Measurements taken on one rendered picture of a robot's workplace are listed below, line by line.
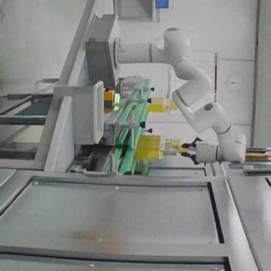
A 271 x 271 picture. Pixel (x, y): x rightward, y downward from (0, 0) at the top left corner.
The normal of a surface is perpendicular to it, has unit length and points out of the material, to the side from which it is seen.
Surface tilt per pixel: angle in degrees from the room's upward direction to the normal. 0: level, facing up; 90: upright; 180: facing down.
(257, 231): 90
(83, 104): 90
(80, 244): 90
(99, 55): 90
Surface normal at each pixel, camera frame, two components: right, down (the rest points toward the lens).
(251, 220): 0.00, -0.97
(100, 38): -0.04, -0.70
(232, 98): -0.07, 0.24
